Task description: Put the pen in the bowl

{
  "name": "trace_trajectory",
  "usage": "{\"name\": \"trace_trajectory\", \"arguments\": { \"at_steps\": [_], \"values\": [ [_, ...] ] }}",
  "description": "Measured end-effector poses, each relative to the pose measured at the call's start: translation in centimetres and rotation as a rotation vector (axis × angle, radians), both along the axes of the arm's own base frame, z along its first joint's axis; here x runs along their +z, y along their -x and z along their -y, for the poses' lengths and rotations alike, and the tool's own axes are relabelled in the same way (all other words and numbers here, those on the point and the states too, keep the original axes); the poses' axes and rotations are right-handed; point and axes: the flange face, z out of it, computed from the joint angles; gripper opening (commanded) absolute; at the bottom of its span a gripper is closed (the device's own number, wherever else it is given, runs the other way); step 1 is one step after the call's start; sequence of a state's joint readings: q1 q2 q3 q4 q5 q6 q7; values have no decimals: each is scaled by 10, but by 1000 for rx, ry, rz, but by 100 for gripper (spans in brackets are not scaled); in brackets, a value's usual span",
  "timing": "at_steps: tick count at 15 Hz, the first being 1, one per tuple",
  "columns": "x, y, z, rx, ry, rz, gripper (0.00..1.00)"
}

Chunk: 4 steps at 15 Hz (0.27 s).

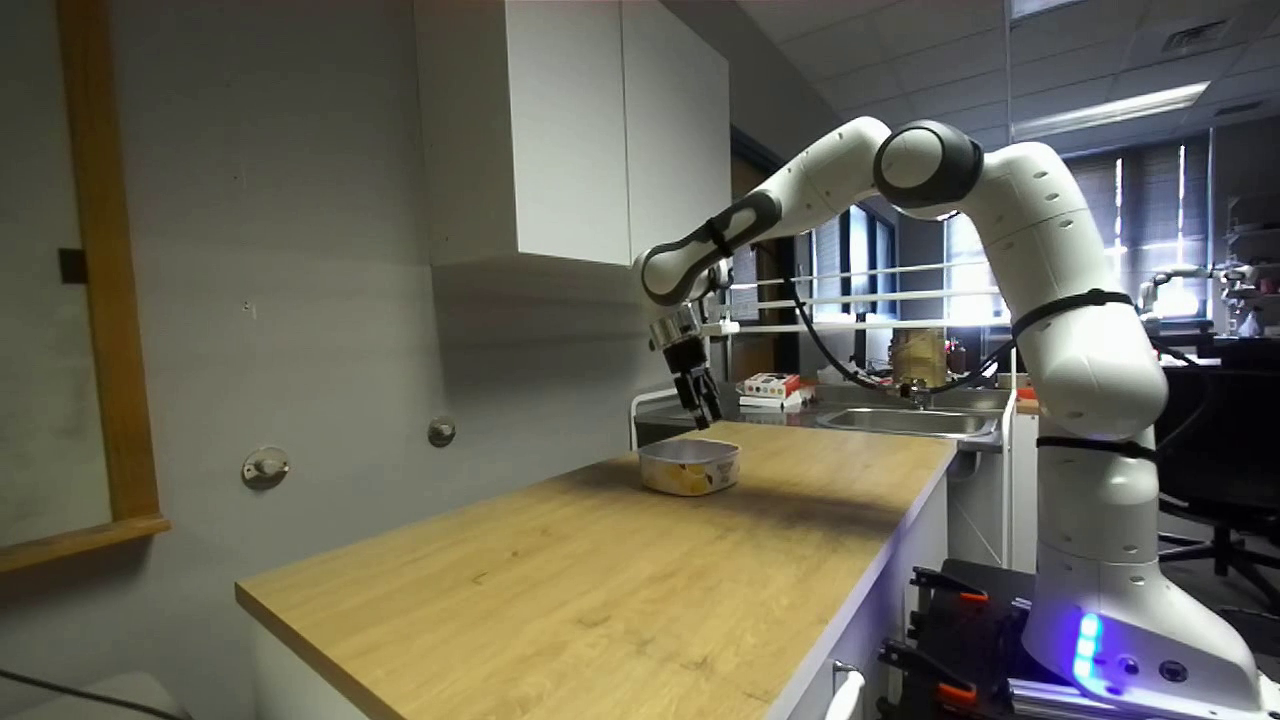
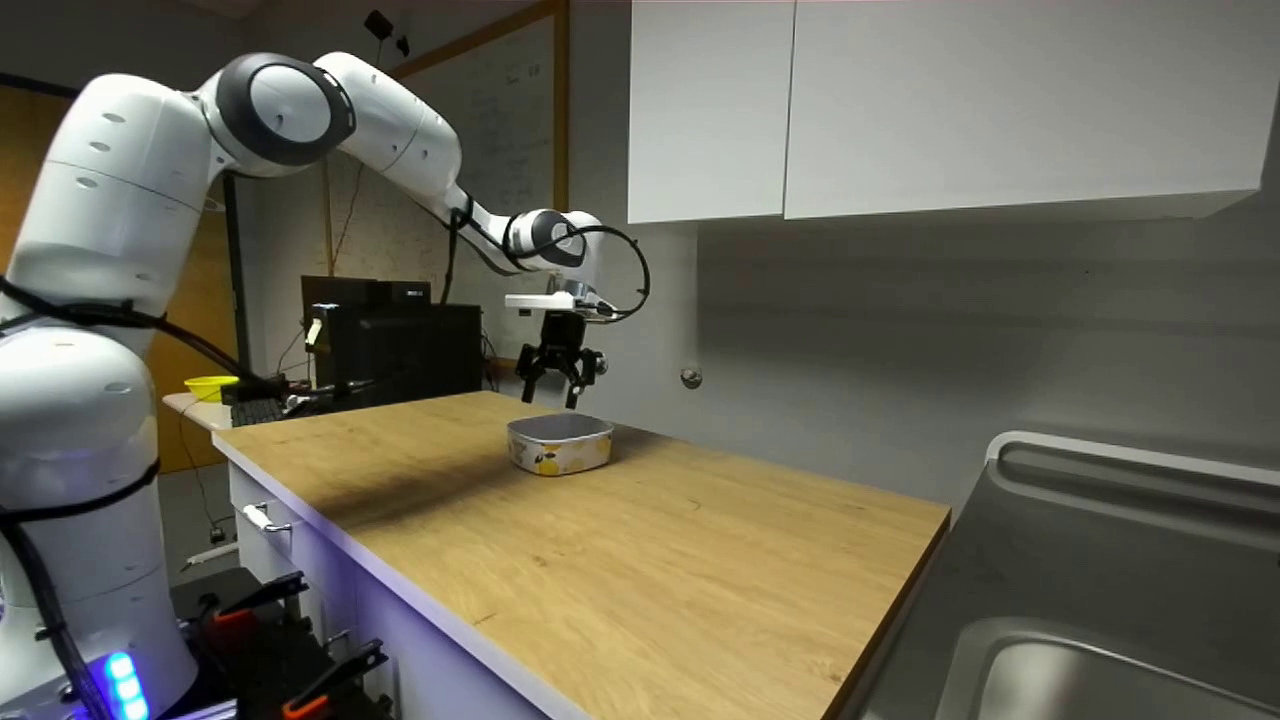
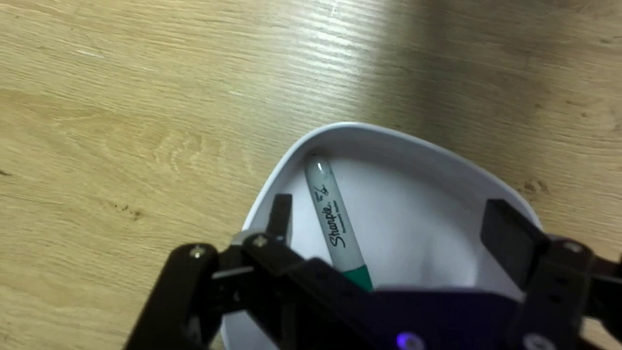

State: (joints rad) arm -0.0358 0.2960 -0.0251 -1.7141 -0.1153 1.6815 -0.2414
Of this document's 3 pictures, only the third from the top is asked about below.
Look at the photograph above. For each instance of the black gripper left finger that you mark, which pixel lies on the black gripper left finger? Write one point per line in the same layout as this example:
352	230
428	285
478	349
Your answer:
194	292

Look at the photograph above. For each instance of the white bowl with print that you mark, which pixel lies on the white bowl with print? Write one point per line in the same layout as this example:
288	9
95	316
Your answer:
414	215

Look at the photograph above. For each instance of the green Sharpie marker pen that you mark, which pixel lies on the green Sharpie marker pen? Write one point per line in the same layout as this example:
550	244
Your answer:
330	215

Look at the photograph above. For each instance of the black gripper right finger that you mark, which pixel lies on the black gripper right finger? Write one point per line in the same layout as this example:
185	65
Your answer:
564	292

